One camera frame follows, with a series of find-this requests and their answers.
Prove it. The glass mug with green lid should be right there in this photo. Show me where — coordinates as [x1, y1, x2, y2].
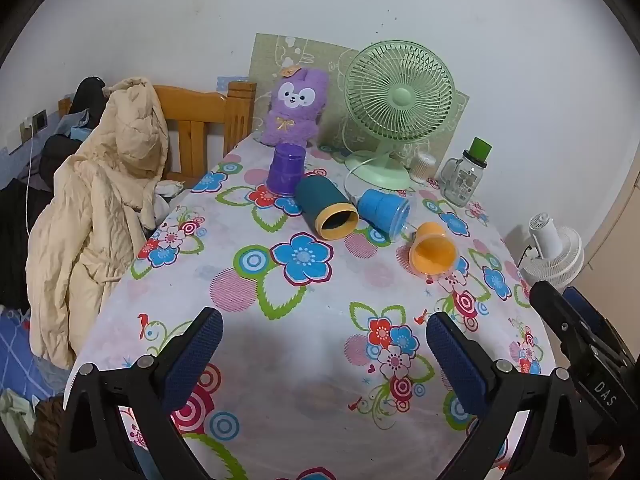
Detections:
[440, 136, 492, 207]

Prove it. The floral tablecloth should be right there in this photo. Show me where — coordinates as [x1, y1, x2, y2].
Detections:
[65, 135, 558, 480]

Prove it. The wooden chair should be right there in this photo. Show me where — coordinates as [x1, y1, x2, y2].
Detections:
[58, 82, 257, 188]

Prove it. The dark clothing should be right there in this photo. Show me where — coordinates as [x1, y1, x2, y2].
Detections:
[39, 76, 107, 186]

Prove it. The dark teal cup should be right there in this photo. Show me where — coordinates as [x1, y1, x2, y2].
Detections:
[295, 175, 360, 240]

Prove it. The white floor fan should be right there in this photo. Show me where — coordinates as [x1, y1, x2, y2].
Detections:
[518, 212, 585, 291]

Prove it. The white fan cable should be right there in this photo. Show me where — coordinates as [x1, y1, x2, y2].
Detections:
[344, 152, 382, 202]

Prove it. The cotton swab container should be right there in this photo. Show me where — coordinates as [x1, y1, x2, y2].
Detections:
[409, 152, 439, 184]

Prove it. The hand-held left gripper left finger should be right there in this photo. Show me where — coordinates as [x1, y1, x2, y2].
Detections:
[59, 306, 224, 480]

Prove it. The orange plastic cup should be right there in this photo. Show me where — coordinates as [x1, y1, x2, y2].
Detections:
[408, 222, 459, 276]

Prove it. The white charging cable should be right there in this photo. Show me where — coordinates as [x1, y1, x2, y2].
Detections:
[23, 125, 37, 223]

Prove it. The beige padded coat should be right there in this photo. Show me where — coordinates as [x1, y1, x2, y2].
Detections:
[27, 77, 171, 370]

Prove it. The purple plastic cup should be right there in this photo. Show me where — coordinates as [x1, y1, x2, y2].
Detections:
[266, 143, 306, 196]

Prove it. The green desk fan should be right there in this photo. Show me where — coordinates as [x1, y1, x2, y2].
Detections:
[344, 41, 457, 189]

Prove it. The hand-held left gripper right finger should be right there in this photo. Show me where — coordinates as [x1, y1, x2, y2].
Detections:
[425, 311, 591, 480]

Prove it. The blue plastic cup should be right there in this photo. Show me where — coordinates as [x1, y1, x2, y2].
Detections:
[357, 188, 412, 242]

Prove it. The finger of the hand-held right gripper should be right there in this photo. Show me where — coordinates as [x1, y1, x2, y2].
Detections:
[562, 286, 632, 366]
[529, 280, 608, 391]

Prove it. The purple plush toy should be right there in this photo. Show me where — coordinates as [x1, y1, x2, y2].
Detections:
[258, 69, 330, 149]

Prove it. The white cloth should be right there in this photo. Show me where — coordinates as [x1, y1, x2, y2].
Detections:
[150, 179, 184, 233]

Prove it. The blue checked bedding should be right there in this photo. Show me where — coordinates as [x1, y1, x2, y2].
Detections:
[0, 309, 68, 396]

